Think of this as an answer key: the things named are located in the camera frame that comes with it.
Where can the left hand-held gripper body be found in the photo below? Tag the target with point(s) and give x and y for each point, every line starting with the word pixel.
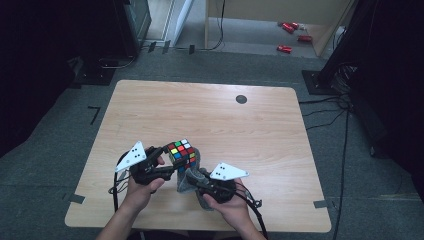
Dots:
pixel 135 156

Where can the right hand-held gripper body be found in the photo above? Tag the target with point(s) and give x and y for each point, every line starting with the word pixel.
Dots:
pixel 226 171

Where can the grey fluffy cloth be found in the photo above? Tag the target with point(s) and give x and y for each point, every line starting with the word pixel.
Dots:
pixel 185 181

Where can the multicoloured puzzle cube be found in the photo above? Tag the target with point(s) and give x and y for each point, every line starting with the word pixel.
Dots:
pixel 180 151

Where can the person's left hand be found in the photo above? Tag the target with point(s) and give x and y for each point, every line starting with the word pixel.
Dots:
pixel 141 196

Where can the person's right hand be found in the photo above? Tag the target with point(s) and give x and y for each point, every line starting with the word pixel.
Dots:
pixel 233 210

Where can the grey tape piece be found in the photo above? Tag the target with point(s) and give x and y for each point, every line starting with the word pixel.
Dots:
pixel 76 198
pixel 321 204

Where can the round dark table grommet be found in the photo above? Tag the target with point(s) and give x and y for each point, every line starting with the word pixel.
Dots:
pixel 241 99

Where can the black flat stand base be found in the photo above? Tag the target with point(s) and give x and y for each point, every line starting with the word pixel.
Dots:
pixel 96 76

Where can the black tape strip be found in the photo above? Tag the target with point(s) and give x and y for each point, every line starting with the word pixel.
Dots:
pixel 166 47
pixel 152 47

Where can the black metal stand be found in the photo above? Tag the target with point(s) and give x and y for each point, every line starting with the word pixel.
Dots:
pixel 316 83

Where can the black cabinet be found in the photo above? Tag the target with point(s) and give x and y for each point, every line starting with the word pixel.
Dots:
pixel 133 20

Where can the white board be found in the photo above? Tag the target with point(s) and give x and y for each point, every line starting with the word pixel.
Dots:
pixel 183 20

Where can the red can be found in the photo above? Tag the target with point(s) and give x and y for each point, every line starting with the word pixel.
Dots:
pixel 295 25
pixel 288 27
pixel 284 49
pixel 305 38

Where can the black curtain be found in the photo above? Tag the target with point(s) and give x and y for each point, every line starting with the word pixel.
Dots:
pixel 400 66
pixel 33 50

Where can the light wooden desk frame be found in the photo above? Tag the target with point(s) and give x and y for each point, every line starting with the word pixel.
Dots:
pixel 266 8

